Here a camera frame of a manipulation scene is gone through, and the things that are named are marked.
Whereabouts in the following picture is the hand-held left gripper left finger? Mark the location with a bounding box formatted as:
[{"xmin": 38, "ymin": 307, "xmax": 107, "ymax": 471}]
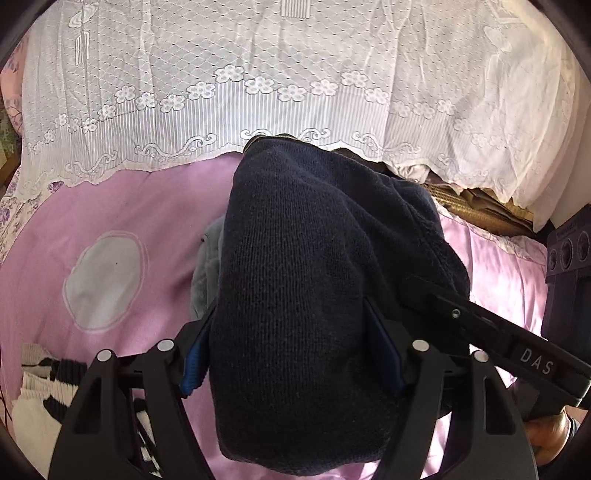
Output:
[{"xmin": 48, "ymin": 305, "xmax": 218, "ymax": 480}]

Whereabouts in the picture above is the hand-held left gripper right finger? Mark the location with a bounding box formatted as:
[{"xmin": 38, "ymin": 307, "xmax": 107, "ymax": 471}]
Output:
[{"xmin": 364, "ymin": 296, "xmax": 539, "ymax": 480}]

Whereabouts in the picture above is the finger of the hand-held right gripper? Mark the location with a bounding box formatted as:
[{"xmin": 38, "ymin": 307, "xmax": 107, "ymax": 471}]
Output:
[{"xmin": 399, "ymin": 275, "xmax": 514, "ymax": 357}]

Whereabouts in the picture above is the navy knit cardigan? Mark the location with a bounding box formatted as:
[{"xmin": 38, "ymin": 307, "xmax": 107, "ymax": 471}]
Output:
[{"xmin": 210, "ymin": 136, "xmax": 472, "ymax": 476}]

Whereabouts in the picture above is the person's right hand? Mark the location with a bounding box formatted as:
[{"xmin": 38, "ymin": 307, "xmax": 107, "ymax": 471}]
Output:
[{"xmin": 522, "ymin": 413, "xmax": 580, "ymax": 467}]

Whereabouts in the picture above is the light blue fleece garment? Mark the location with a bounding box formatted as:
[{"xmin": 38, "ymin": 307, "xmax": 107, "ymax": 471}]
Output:
[{"xmin": 191, "ymin": 217, "xmax": 229, "ymax": 321}]

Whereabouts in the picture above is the black white striped garment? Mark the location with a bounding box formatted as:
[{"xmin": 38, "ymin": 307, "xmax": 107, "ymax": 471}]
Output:
[{"xmin": 11, "ymin": 344, "xmax": 162, "ymax": 480}]

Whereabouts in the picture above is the pink satin bed sheet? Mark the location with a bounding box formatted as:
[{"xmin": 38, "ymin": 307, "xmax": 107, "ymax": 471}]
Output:
[{"xmin": 0, "ymin": 152, "xmax": 550, "ymax": 480}]

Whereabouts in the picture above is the purple floral bed sheet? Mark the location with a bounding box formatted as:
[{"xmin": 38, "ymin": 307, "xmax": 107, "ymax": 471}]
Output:
[{"xmin": 0, "ymin": 166, "xmax": 65, "ymax": 259}]

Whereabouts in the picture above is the white lace cover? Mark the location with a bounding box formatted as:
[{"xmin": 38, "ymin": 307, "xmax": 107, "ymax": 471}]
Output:
[{"xmin": 18, "ymin": 0, "xmax": 583, "ymax": 232}]

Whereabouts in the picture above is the pink floral cloth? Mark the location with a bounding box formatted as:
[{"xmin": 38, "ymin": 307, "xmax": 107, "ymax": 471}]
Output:
[{"xmin": 0, "ymin": 37, "xmax": 28, "ymax": 139}]

